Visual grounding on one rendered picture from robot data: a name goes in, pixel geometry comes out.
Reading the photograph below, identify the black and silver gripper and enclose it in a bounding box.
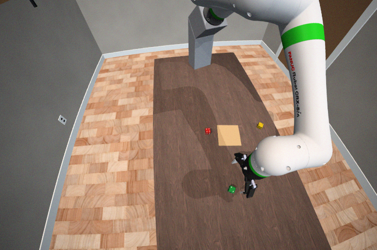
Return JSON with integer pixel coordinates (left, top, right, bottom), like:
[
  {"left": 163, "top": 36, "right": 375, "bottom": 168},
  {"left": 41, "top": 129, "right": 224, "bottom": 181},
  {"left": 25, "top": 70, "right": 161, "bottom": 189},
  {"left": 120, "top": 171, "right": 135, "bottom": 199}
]
[{"left": 231, "top": 153, "right": 258, "bottom": 198}]

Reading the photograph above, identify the tan flat mat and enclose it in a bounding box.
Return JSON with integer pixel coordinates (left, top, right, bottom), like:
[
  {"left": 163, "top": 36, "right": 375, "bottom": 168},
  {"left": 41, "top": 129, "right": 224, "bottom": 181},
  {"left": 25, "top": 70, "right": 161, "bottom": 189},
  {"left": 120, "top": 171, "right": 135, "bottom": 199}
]
[{"left": 217, "top": 125, "right": 241, "bottom": 146}]

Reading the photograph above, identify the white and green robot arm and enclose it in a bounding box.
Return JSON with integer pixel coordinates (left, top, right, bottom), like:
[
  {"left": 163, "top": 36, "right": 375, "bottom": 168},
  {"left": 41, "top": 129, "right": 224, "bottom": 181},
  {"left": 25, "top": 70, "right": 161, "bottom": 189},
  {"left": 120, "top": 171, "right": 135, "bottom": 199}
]
[{"left": 191, "top": 0, "right": 333, "bottom": 180}]

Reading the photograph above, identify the green die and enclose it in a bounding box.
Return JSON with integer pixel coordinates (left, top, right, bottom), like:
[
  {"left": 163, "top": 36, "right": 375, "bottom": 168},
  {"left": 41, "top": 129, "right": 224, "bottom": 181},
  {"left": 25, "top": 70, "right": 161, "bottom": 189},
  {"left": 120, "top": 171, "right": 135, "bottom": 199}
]
[{"left": 228, "top": 186, "right": 236, "bottom": 193}]

